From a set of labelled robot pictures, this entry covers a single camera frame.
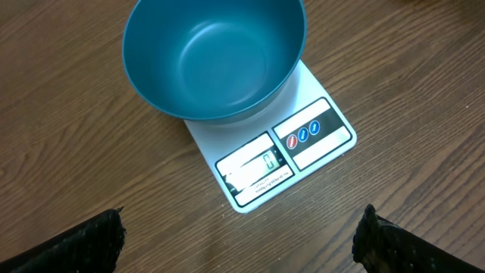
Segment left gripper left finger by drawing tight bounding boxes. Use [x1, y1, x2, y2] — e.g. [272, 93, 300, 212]
[1, 208, 126, 273]

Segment teal metal bowl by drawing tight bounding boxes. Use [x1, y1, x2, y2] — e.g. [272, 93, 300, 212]
[122, 0, 308, 122]

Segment white digital kitchen scale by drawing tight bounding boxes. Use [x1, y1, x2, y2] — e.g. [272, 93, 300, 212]
[186, 62, 357, 214]

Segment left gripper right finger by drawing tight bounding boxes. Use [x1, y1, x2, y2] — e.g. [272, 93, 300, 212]
[352, 204, 484, 273]

